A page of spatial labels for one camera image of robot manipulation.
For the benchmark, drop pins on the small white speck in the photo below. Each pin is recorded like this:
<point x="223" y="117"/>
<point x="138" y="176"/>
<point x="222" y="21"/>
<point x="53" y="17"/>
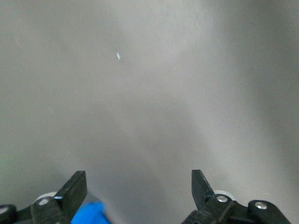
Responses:
<point x="118" y="55"/>

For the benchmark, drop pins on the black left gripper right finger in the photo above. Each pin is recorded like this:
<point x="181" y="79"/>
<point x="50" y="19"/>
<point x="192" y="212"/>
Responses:
<point x="203" y="193"/>

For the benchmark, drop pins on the blue plastic storage bin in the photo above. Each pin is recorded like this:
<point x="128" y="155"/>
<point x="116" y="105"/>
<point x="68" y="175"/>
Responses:
<point x="90" y="214"/>

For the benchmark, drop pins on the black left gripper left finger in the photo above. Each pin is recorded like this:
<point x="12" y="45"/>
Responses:
<point x="67" y="193"/>

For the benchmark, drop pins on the dark grey table mat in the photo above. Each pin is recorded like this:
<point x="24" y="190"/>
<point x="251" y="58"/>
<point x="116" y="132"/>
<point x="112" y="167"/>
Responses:
<point x="149" y="105"/>

